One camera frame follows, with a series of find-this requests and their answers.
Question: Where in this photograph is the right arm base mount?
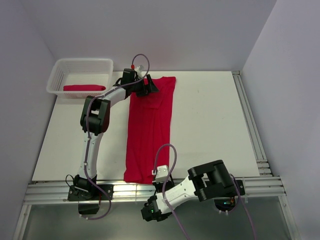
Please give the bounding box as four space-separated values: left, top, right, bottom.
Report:
214 178 246 215

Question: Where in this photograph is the red t shirt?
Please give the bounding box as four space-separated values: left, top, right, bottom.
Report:
123 76 177 184
63 84 106 92

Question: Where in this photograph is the white plastic basket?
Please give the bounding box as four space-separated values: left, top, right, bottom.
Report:
46 58 114 99

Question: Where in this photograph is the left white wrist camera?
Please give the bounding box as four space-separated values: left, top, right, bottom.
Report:
134 65 145 79

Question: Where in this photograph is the rolled red t shirt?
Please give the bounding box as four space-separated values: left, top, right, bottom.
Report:
63 84 106 92

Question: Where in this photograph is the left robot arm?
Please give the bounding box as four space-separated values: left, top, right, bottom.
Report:
69 67 159 201

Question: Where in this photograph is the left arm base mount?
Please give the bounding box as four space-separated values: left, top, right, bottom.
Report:
67 182 114 216

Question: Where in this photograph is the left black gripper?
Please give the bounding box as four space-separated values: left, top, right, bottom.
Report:
130 75 159 98

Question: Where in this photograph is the aluminium front rail frame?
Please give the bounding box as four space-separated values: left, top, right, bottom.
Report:
13 176 301 240

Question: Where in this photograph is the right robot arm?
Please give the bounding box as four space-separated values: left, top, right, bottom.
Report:
141 160 245 222

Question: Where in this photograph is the aluminium right rail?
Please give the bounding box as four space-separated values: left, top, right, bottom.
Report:
232 71 273 177

